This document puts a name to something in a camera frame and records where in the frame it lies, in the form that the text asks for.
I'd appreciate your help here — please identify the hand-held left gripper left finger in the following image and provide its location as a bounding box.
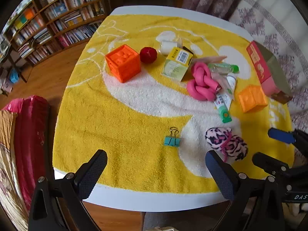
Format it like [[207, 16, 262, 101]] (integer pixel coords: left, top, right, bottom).
[[28, 149, 108, 231]]

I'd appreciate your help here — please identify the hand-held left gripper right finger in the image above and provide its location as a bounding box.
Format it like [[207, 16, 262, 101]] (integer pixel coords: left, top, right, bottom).
[[205, 150, 287, 231]]

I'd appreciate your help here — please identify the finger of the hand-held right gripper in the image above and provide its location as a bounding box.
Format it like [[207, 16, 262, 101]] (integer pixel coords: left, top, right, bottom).
[[252, 152, 289, 176], [268, 128, 308, 150]]

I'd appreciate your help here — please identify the pink leopard print cloth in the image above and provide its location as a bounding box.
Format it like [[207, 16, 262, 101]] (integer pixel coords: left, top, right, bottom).
[[205, 127, 248, 163]]

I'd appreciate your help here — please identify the small orange toy cube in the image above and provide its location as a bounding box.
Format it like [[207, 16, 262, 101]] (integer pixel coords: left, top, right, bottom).
[[238, 85, 268, 113]]

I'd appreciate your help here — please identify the pink cardboard box container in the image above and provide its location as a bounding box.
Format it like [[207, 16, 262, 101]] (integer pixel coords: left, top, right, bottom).
[[246, 41, 293, 103]]

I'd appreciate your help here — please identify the clear bottle with green cap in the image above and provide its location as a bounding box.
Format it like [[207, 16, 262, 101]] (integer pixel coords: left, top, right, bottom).
[[208, 63, 240, 75]]

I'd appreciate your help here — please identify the pink knotted rope toy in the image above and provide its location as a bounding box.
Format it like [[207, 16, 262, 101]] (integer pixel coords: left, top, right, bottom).
[[187, 62, 220, 101]]

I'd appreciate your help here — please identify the large orange toy cube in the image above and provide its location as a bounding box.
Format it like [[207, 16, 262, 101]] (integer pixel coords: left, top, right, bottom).
[[105, 44, 141, 83]]

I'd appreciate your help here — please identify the red ball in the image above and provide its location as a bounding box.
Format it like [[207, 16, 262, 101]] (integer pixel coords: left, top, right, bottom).
[[140, 47, 157, 64]]

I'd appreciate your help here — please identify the yellow and white towel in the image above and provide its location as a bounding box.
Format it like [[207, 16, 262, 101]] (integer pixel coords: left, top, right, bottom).
[[52, 14, 294, 194]]

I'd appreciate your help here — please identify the teal binder clip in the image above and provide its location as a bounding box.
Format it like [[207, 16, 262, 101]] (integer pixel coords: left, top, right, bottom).
[[164, 127, 181, 148]]

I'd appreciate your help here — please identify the white tube with green cap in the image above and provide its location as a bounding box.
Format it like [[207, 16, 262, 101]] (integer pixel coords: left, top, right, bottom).
[[214, 73, 237, 123]]

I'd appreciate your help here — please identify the patterned quilt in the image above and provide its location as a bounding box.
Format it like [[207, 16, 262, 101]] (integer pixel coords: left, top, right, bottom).
[[0, 111, 29, 231]]

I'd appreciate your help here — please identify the pink plastic-wrapped packet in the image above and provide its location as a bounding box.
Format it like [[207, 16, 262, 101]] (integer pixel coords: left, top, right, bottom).
[[191, 55, 229, 94]]

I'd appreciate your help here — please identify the white floral sofa cover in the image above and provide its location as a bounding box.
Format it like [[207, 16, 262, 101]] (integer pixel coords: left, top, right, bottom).
[[228, 0, 308, 135]]

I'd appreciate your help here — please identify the yellow-green carton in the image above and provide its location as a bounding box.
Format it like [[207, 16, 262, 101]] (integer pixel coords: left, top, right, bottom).
[[162, 48, 193, 82]]

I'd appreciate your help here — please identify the dark wooden table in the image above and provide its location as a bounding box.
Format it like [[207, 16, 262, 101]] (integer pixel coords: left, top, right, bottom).
[[0, 46, 28, 83]]

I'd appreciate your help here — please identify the white roll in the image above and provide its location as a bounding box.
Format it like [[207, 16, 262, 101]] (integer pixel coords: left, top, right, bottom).
[[161, 41, 180, 54]]

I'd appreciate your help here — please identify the wooden bookshelf with books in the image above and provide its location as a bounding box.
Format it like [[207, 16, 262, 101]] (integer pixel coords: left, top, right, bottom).
[[0, 0, 111, 65]]

